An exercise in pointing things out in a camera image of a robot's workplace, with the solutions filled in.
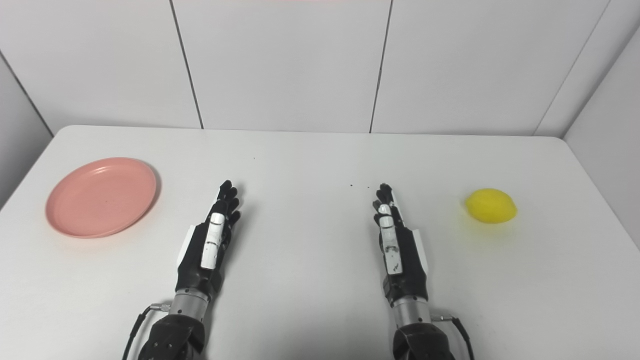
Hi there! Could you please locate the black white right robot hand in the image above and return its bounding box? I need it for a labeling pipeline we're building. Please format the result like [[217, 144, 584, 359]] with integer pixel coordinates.
[[372, 183, 430, 303]]

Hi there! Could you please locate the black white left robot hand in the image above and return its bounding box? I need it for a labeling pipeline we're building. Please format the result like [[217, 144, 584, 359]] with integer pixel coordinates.
[[175, 180, 242, 301]]

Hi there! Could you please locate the yellow lemon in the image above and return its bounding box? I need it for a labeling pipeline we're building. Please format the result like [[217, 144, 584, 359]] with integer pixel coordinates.
[[465, 188, 518, 224]]

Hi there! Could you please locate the pink plate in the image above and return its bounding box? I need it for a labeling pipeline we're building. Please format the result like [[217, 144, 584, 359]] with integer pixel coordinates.
[[45, 157, 157, 239]]

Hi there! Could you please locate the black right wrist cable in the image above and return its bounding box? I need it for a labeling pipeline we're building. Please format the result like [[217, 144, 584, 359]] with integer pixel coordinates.
[[431, 314, 475, 360]]

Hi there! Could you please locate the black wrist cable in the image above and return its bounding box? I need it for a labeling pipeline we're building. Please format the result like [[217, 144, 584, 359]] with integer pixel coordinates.
[[122, 302, 171, 360], [431, 314, 475, 360]]

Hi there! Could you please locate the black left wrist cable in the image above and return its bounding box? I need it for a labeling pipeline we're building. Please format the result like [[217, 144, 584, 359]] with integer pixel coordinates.
[[122, 302, 171, 360]]

